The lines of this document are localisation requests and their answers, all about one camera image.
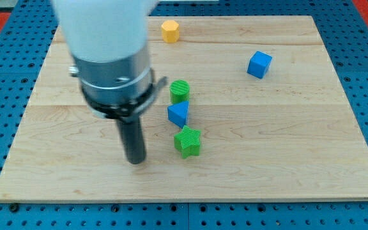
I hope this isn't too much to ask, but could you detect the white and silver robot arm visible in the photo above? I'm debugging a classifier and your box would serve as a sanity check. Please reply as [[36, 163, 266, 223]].
[[51, 0, 165, 119]]

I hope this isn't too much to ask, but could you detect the blue triangle block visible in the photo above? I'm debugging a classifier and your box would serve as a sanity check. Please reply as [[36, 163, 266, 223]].
[[167, 101, 189, 128]]

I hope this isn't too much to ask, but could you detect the blue cube block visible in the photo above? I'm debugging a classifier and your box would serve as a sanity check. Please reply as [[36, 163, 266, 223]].
[[247, 51, 273, 79]]

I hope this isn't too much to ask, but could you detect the green cylinder block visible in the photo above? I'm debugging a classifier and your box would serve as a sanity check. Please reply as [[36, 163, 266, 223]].
[[169, 80, 190, 104]]

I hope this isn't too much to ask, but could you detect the green star block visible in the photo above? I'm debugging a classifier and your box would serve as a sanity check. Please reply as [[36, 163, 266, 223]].
[[174, 125, 201, 159]]

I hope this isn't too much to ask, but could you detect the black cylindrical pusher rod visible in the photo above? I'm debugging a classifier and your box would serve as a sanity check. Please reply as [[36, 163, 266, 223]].
[[116, 118, 146, 164]]

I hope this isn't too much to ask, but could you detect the yellow hexagon block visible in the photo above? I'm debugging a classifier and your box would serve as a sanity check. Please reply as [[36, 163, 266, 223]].
[[161, 20, 180, 43]]

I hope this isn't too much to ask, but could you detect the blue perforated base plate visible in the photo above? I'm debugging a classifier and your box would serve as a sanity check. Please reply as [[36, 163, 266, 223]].
[[0, 0, 368, 229]]

